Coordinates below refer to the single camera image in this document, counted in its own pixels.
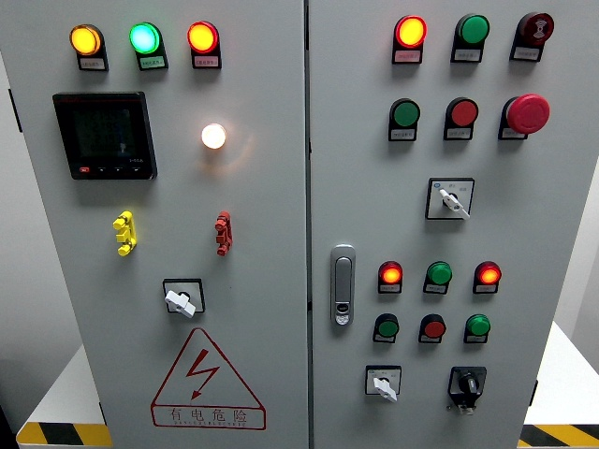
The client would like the pale grey cabinet door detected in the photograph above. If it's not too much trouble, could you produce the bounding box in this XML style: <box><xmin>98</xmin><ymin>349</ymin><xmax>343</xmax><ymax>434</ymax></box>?
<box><xmin>0</xmin><ymin>0</ymin><xmax>311</xmax><ymax>449</ymax></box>
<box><xmin>307</xmin><ymin>0</ymin><xmax>599</xmax><ymax>449</ymax></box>

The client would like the silver door lock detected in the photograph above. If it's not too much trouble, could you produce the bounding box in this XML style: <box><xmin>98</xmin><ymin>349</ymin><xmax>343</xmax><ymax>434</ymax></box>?
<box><xmin>329</xmin><ymin>243</ymin><xmax>357</xmax><ymax>327</ymax></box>

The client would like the small red lamp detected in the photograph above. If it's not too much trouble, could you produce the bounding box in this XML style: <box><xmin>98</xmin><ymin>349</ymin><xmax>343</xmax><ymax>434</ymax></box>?
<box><xmin>378</xmin><ymin>260</ymin><xmax>404</xmax><ymax>286</ymax></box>
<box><xmin>474</xmin><ymin>260</ymin><xmax>503</xmax><ymax>286</ymax></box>

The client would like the white lamp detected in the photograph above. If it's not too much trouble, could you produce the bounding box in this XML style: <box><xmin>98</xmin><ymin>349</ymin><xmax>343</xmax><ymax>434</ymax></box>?
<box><xmin>201</xmin><ymin>123</ymin><xmax>227</xmax><ymax>151</ymax></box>

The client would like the small green push button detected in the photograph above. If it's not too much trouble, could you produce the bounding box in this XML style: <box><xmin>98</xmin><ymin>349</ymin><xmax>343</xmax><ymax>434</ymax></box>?
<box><xmin>373</xmin><ymin>312</ymin><xmax>401</xmax><ymax>339</ymax></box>

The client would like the small green lamp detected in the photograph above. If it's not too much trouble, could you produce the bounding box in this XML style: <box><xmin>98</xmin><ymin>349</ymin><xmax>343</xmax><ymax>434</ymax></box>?
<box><xmin>425</xmin><ymin>260</ymin><xmax>454</xmax><ymax>286</ymax></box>

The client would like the large green push button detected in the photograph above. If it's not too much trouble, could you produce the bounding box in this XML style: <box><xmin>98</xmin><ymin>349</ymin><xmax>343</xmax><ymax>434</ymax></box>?
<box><xmin>389</xmin><ymin>97</ymin><xmax>422</xmax><ymax>128</ymax></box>

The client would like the small red push button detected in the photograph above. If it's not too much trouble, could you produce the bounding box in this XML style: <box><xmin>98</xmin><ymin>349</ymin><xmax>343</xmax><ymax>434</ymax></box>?
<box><xmin>419</xmin><ymin>313</ymin><xmax>447</xmax><ymax>339</ymax></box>

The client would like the red warning triangle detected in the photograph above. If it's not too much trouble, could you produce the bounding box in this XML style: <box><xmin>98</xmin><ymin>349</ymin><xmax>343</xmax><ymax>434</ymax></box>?
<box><xmin>150</xmin><ymin>326</ymin><xmax>268</xmax><ymax>431</ymax></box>

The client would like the large red push button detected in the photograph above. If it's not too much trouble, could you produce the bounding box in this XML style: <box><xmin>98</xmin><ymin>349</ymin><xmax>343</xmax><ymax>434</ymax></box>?
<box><xmin>446</xmin><ymin>96</ymin><xmax>480</xmax><ymax>128</ymax></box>

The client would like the small raised green button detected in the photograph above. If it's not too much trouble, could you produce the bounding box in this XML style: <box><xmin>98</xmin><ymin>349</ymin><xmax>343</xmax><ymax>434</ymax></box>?
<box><xmin>465</xmin><ymin>313</ymin><xmax>492</xmax><ymax>338</ymax></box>

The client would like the black display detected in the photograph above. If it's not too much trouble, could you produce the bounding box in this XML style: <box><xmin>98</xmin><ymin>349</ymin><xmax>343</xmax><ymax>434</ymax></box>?
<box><xmin>52</xmin><ymin>91</ymin><xmax>159</xmax><ymax>181</ymax></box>

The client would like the large red lit lamp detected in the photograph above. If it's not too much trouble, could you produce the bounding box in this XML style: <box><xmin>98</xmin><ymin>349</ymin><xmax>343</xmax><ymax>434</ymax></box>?
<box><xmin>394</xmin><ymin>15</ymin><xmax>429</xmax><ymax>50</ymax></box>
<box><xmin>186</xmin><ymin>21</ymin><xmax>221</xmax><ymax>55</ymax></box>

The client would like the large bright green lamp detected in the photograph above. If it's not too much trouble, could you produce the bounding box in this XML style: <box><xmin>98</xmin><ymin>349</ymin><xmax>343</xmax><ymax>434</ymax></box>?
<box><xmin>129</xmin><ymin>22</ymin><xmax>164</xmax><ymax>55</ymax></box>

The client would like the large red stop button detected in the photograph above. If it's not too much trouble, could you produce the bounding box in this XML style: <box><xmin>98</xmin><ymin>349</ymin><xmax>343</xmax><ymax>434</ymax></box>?
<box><xmin>501</xmin><ymin>93</ymin><xmax>552</xmax><ymax>136</ymax></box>

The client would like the large dark green lamp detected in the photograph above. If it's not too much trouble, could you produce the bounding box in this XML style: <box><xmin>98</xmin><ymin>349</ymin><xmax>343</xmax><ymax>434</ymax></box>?
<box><xmin>455</xmin><ymin>13</ymin><xmax>491</xmax><ymax>47</ymax></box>

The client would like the large yellow lamp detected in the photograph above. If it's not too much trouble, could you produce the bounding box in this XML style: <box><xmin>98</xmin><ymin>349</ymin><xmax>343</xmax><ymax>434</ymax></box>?
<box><xmin>69</xmin><ymin>23</ymin><xmax>104</xmax><ymax>57</ymax></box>

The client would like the dark red buzzer lamp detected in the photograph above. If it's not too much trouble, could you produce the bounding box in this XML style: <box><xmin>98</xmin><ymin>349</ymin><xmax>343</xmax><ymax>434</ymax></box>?
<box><xmin>517</xmin><ymin>11</ymin><xmax>556</xmax><ymax>47</ymax></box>

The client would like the black and yellow striped tape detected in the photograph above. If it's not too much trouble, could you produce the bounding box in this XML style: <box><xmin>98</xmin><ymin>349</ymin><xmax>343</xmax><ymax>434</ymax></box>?
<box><xmin>16</xmin><ymin>422</ymin><xmax>114</xmax><ymax>448</ymax></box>
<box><xmin>517</xmin><ymin>423</ymin><xmax>599</xmax><ymax>448</ymax></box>

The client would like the small red handle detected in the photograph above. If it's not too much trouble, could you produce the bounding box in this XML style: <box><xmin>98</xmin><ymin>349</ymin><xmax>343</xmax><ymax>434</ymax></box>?
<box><xmin>214</xmin><ymin>210</ymin><xmax>234</xmax><ymax>257</ymax></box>

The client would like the large white-handled turn switch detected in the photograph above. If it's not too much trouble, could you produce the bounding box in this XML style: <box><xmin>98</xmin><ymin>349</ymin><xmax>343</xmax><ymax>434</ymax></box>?
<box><xmin>425</xmin><ymin>177</ymin><xmax>476</xmax><ymax>222</ymax></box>

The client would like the small yellow handle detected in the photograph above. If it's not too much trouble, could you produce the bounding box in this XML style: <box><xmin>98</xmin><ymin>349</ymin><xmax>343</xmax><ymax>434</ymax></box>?
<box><xmin>111</xmin><ymin>210</ymin><xmax>139</xmax><ymax>257</ymax></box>

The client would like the small white-handled turn switch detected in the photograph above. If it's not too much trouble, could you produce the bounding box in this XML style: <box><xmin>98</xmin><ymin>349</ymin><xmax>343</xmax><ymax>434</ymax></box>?
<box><xmin>365</xmin><ymin>365</ymin><xmax>403</xmax><ymax>403</ymax></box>

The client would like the black-handled turn switch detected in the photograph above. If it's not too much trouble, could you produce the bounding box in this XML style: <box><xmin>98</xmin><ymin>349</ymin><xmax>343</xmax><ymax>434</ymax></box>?
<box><xmin>447</xmin><ymin>366</ymin><xmax>489</xmax><ymax>415</ymax></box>

